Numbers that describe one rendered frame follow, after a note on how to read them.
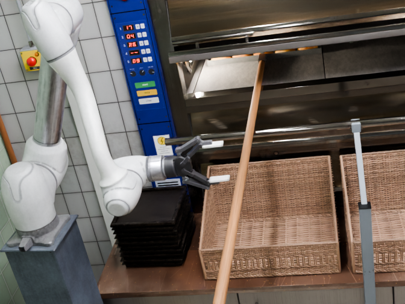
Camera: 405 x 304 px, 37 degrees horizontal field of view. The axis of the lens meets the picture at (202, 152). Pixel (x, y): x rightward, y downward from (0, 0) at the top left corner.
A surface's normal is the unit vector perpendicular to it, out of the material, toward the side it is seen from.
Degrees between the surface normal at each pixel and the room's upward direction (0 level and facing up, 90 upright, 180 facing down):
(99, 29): 90
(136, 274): 0
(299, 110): 70
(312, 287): 90
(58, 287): 90
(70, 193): 90
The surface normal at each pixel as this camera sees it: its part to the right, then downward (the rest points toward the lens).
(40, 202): 0.70, 0.19
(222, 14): -0.18, 0.15
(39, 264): -0.21, 0.49
